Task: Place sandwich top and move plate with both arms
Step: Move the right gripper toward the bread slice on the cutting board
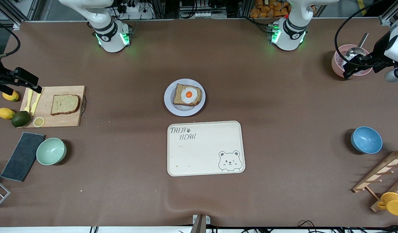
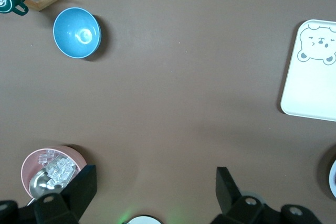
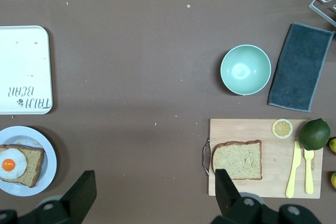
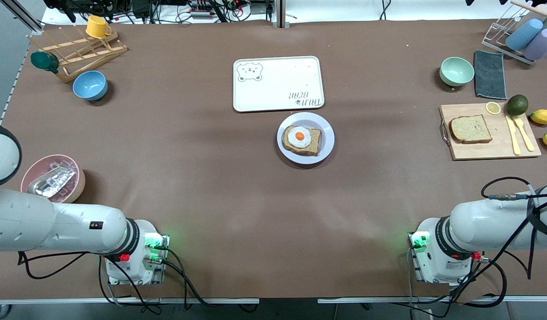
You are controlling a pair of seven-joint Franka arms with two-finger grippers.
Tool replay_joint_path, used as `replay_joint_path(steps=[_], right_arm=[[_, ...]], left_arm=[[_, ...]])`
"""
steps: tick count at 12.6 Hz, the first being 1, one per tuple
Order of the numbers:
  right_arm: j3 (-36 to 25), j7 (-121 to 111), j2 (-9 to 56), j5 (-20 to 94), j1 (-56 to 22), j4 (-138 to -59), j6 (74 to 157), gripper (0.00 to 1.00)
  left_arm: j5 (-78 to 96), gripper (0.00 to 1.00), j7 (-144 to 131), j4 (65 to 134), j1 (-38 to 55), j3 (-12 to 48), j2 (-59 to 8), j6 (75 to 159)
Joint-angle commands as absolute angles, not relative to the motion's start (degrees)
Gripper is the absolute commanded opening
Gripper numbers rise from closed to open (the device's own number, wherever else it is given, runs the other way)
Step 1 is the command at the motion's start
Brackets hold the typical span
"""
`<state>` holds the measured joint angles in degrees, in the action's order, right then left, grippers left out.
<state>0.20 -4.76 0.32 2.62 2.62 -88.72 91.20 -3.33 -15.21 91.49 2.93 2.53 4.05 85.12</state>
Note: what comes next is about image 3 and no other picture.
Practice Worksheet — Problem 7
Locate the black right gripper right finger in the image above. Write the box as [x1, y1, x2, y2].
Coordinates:
[211, 168, 279, 224]

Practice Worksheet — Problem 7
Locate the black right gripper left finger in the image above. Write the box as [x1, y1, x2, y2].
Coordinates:
[34, 170, 97, 224]

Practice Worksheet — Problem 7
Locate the plain brown bread slice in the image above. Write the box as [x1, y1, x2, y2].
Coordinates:
[211, 140, 263, 181]

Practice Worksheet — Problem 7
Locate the white round plate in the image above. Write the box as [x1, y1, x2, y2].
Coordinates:
[0, 125, 57, 197]

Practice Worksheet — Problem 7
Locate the wooden cutting board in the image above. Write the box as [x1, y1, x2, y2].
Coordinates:
[202, 118, 324, 199]

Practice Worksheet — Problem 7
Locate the yellow plastic knife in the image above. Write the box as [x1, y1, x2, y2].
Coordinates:
[285, 141, 302, 199]

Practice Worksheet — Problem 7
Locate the fried egg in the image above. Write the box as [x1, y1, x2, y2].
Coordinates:
[0, 148, 27, 180]

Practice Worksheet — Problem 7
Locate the yellow plastic fork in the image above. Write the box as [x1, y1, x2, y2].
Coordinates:
[303, 148, 314, 195]

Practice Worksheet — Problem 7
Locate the lemon slice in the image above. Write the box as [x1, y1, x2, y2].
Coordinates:
[271, 119, 294, 139]

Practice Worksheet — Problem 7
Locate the green avocado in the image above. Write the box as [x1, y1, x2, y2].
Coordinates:
[298, 118, 331, 151]

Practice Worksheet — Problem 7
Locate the mint green bowl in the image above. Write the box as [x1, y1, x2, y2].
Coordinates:
[220, 45, 272, 96]

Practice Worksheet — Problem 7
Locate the cream tray with bear print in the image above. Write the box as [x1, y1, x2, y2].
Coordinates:
[0, 26, 54, 115]

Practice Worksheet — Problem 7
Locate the dark grey cloth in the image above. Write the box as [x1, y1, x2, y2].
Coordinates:
[268, 23, 336, 113]

